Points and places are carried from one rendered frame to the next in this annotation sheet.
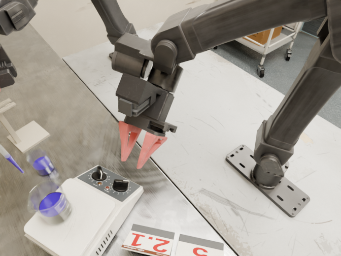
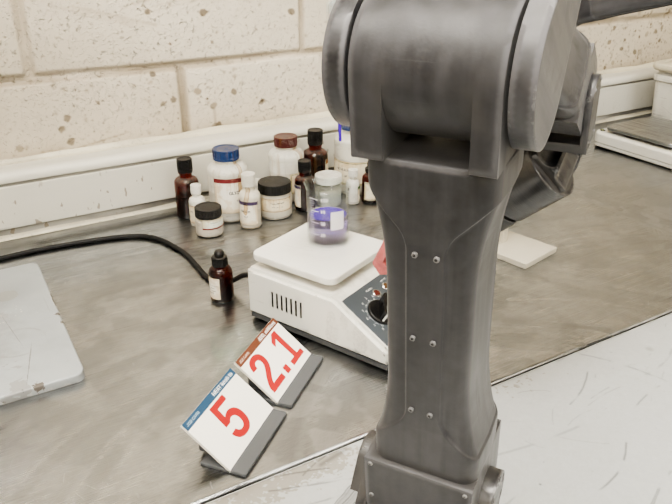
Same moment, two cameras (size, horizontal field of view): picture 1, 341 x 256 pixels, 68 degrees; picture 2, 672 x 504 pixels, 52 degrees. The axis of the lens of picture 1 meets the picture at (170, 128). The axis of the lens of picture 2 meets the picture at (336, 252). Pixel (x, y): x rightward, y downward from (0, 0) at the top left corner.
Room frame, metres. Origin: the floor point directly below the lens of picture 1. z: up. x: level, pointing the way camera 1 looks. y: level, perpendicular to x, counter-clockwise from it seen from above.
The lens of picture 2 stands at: (0.31, -0.54, 1.34)
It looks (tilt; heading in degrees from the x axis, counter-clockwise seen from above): 26 degrees down; 98
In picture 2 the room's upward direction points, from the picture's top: straight up
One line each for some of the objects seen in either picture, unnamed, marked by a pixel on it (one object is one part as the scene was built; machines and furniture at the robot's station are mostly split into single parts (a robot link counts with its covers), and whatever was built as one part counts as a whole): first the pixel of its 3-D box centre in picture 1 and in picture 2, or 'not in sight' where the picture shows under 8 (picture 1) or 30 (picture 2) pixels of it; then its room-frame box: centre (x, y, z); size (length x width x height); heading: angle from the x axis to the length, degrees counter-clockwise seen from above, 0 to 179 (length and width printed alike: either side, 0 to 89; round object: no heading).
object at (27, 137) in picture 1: (19, 121); (522, 210); (0.44, 0.39, 0.96); 0.08 x 0.08 x 0.13; 51
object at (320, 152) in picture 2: not in sight; (315, 159); (0.11, 0.60, 0.95); 0.04 x 0.04 x 0.11
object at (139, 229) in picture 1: (149, 240); (280, 360); (0.16, 0.04, 0.92); 0.09 x 0.06 x 0.04; 78
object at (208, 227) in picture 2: not in sight; (208, 219); (-0.02, 0.39, 0.92); 0.04 x 0.04 x 0.04
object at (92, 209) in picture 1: (71, 216); (321, 250); (0.18, 0.18, 0.98); 0.12 x 0.12 x 0.01; 62
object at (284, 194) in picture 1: (269, 169); not in sight; (0.31, -0.23, 0.94); 0.20 x 0.07 x 0.08; 39
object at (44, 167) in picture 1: (41, 162); not in sight; (0.34, 0.31, 0.93); 0.04 x 0.04 x 0.06
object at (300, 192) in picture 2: not in sight; (304, 184); (0.10, 0.50, 0.94); 0.03 x 0.03 x 0.08
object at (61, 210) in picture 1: (51, 205); (325, 211); (0.19, 0.20, 1.02); 0.06 x 0.05 x 0.08; 154
